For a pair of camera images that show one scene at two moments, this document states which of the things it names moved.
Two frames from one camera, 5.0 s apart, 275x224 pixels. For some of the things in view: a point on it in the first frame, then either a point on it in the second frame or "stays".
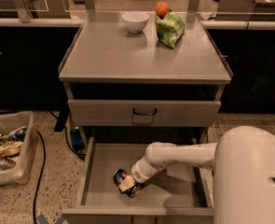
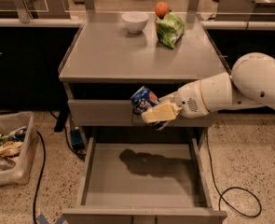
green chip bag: [170, 29] stays
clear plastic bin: [11, 137] stays
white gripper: [140, 174] → [188, 97]
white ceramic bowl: [135, 21] stays
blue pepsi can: [118, 176] → [143, 99]
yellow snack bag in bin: [9, 148] stays
